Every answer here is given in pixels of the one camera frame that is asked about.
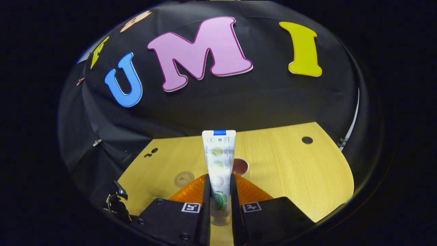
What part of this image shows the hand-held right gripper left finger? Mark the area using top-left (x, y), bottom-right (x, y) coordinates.
top-left (131, 173), bottom-right (211, 246)

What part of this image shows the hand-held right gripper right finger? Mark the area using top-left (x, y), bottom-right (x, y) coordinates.
top-left (230, 173), bottom-right (314, 246)

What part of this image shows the beige cup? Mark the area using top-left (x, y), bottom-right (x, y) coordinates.
top-left (233, 158), bottom-right (250, 176)

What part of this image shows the white toothpaste tube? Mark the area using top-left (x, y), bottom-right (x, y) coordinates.
top-left (201, 130), bottom-right (237, 227)

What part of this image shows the light wooden desktop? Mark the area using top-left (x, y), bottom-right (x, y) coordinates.
top-left (117, 122), bottom-right (355, 246)

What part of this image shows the black backdrop cloth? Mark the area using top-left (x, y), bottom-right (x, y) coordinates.
top-left (57, 2), bottom-right (379, 226)

